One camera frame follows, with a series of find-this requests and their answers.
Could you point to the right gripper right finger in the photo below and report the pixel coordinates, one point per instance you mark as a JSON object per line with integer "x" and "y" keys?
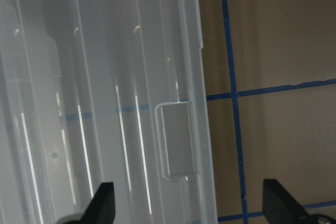
{"x": 279, "y": 207}

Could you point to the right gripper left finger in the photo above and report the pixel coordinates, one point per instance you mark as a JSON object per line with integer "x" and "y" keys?
{"x": 101, "y": 209}

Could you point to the clear plastic box lid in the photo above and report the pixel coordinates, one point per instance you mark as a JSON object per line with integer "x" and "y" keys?
{"x": 97, "y": 91}

